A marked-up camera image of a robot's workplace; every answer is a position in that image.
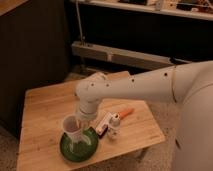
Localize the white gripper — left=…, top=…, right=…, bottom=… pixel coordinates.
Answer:
left=76, top=104, right=98, bottom=137

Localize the white ceramic cup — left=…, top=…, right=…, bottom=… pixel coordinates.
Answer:
left=62, top=115, right=83, bottom=143

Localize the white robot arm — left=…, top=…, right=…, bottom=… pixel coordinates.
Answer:
left=76, top=61, right=213, bottom=171

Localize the small white bottle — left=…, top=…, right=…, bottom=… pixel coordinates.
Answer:
left=108, top=114, right=120, bottom=139

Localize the wooden table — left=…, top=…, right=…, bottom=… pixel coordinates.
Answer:
left=17, top=81, right=165, bottom=171

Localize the orange carrot toy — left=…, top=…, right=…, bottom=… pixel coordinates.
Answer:
left=118, top=108, right=134, bottom=119

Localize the metal pole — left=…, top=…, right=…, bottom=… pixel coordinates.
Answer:
left=75, top=0, right=85, bottom=45

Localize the cluttered white shelf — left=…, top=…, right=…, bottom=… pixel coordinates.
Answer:
left=70, top=0, right=213, bottom=21

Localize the grey metal rail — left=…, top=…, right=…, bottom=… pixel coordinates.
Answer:
left=71, top=41, right=193, bottom=71

